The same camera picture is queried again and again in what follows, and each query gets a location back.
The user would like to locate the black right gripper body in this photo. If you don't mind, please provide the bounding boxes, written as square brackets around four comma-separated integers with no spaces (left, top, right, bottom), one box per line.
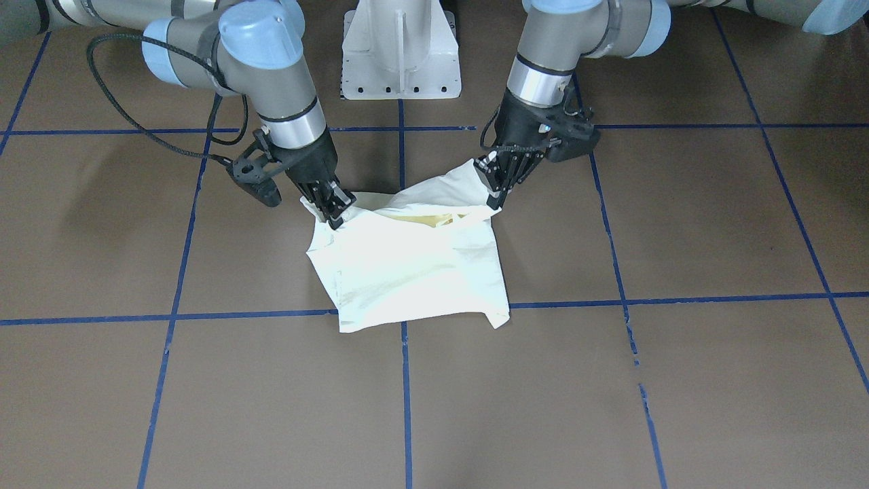
[226,129,337,207]

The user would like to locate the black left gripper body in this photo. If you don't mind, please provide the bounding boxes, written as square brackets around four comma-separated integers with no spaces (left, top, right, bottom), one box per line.
[492,90,600,163]

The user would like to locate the cream long-sleeve printed shirt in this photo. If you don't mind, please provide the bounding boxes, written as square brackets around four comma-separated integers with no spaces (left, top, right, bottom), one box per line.
[307,160,510,332]

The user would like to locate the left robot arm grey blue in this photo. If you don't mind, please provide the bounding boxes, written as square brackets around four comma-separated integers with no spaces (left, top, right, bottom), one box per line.
[474,1,696,210]

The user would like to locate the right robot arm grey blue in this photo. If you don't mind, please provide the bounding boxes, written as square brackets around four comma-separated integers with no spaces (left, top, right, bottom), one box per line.
[2,1,356,229]

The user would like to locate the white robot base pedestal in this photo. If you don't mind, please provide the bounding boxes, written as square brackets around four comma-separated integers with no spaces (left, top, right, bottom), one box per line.
[340,1,462,101]

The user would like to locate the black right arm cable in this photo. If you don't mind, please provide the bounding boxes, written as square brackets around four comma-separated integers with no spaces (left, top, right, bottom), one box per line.
[86,34,248,167]

